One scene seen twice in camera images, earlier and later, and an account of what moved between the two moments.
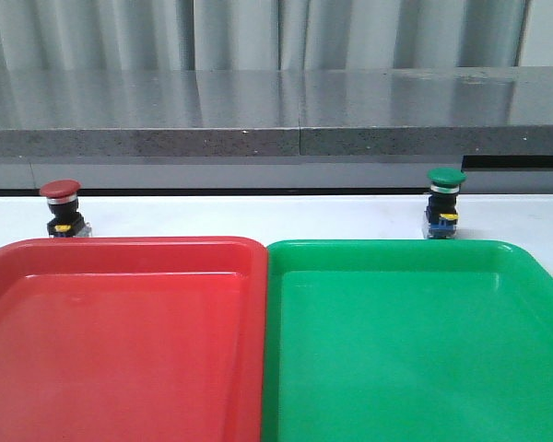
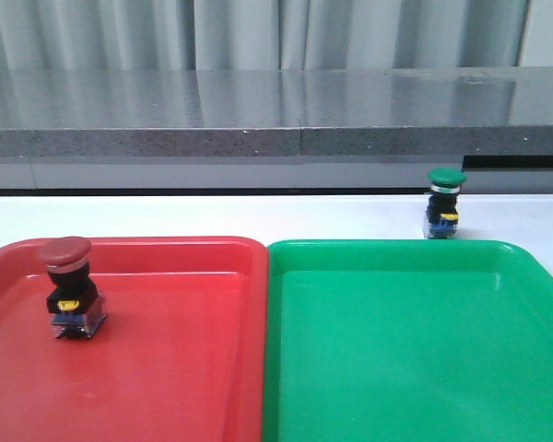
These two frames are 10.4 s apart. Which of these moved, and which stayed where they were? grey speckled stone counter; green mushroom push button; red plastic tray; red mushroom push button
Moved: red mushroom push button
Stayed: green mushroom push button; red plastic tray; grey speckled stone counter
